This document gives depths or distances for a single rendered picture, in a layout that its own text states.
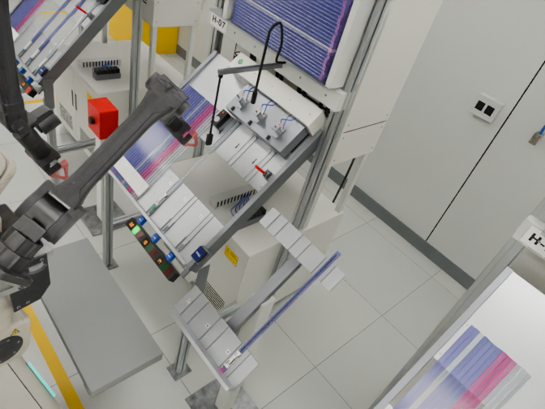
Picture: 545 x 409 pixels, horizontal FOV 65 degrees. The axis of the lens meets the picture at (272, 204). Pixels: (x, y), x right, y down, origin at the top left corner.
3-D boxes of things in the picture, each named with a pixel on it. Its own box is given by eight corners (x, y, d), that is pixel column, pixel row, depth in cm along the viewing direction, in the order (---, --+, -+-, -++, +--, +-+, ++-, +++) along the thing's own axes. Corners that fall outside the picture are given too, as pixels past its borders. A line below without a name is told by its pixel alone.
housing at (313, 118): (316, 145, 166) (307, 126, 153) (240, 85, 189) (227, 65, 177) (331, 130, 166) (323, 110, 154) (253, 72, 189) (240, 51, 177)
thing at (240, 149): (263, 197, 164) (259, 192, 159) (172, 111, 195) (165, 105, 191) (323, 135, 165) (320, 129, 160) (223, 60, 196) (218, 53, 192)
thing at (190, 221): (191, 265, 160) (187, 264, 157) (110, 166, 192) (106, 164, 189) (227, 229, 161) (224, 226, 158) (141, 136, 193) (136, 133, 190)
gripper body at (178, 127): (177, 114, 157) (166, 102, 151) (192, 128, 152) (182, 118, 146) (165, 126, 157) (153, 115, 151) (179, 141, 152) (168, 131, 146)
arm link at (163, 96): (160, 59, 91) (196, 93, 94) (159, 72, 104) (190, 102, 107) (7, 217, 86) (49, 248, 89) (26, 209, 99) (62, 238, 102)
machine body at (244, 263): (224, 337, 220) (248, 256, 182) (155, 249, 254) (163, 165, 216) (309, 287, 261) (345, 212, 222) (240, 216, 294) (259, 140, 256)
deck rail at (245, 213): (195, 273, 162) (187, 269, 156) (193, 269, 162) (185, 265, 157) (327, 139, 164) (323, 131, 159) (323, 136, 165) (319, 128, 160)
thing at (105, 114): (92, 236, 250) (89, 120, 201) (75, 211, 261) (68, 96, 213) (131, 224, 265) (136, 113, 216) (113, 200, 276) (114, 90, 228)
